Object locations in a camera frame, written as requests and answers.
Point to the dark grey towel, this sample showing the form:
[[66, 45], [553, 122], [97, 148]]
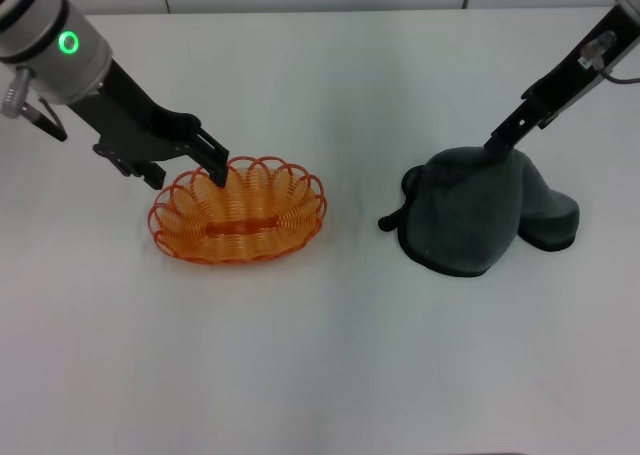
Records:
[[460, 215]]

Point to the orange woven plastic basket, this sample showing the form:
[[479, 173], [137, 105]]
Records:
[[240, 227]]

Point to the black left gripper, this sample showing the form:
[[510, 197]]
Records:
[[130, 120]]

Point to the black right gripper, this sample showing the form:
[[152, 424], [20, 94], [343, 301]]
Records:
[[575, 80]]

